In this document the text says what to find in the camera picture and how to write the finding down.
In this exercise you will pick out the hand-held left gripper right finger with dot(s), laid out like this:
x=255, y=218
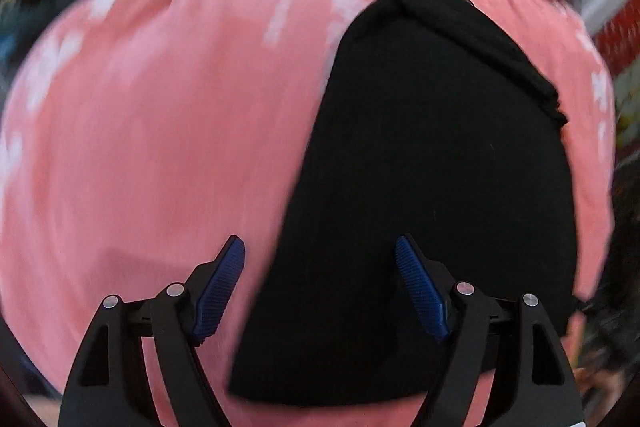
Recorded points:
x=417, y=282

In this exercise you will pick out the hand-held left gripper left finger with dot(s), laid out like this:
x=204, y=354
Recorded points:
x=222, y=279

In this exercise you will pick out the black small garment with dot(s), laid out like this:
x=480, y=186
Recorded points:
x=425, y=167

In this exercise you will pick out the pink printed blanket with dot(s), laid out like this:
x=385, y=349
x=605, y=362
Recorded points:
x=150, y=132

